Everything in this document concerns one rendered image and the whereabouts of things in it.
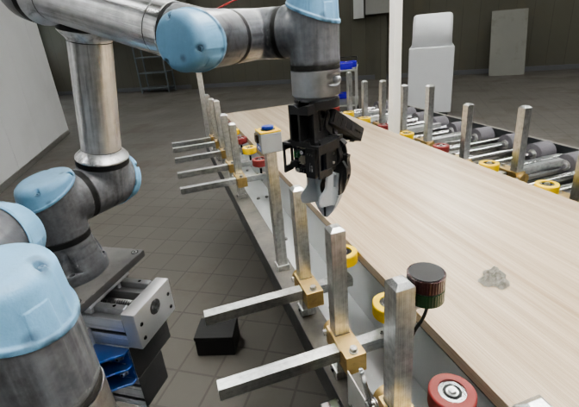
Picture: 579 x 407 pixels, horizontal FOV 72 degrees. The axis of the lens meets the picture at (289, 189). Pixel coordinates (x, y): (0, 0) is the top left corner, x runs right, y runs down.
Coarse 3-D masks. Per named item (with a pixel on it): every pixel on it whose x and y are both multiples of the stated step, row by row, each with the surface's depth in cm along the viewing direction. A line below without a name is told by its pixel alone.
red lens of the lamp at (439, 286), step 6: (444, 270) 63; (408, 276) 62; (414, 282) 61; (420, 282) 60; (438, 282) 60; (444, 282) 61; (420, 288) 61; (426, 288) 60; (432, 288) 60; (438, 288) 60; (444, 288) 61; (420, 294) 61; (426, 294) 61; (432, 294) 61; (438, 294) 61
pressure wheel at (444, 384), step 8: (440, 376) 72; (448, 376) 71; (456, 376) 71; (432, 384) 70; (440, 384) 70; (448, 384) 70; (456, 384) 70; (464, 384) 70; (432, 392) 69; (440, 392) 69; (448, 392) 68; (456, 392) 68; (464, 392) 68; (472, 392) 68; (432, 400) 68; (440, 400) 67; (448, 400) 67; (456, 400) 67; (464, 400) 67; (472, 400) 67
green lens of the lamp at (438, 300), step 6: (444, 294) 62; (420, 300) 62; (426, 300) 61; (432, 300) 61; (438, 300) 61; (444, 300) 63; (420, 306) 62; (426, 306) 62; (432, 306) 62; (438, 306) 62
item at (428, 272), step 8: (416, 264) 65; (424, 264) 65; (432, 264) 64; (416, 272) 63; (424, 272) 62; (432, 272) 62; (440, 272) 62; (424, 280) 61; (432, 280) 60; (432, 296) 61; (424, 312) 66; (416, 328) 66
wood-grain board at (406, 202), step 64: (384, 192) 151; (448, 192) 146; (512, 192) 142; (384, 256) 111; (448, 256) 108; (512, 256) 105; (576, 256) 103; (448, 320) 85; (512, 320) 84; (576, 320) 82; (512, 384) 70; (576, 384) 69
